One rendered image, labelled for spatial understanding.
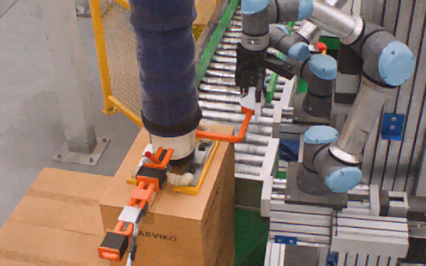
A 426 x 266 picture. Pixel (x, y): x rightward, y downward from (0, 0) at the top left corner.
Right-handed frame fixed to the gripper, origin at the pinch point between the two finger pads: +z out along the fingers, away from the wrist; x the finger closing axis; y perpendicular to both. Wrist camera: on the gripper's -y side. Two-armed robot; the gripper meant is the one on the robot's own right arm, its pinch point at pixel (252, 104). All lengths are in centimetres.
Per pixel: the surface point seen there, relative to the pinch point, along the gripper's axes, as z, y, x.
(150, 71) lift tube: -35, 40, -29
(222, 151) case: 13.4, 17.9, -9.0
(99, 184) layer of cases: 53, 7, -75
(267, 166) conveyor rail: 48, -19, 4
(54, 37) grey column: 20, -75, -134
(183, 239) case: 25, 59, -14
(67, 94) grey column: 60, -75, -132
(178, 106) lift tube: -20.7, 38.0, -20.1
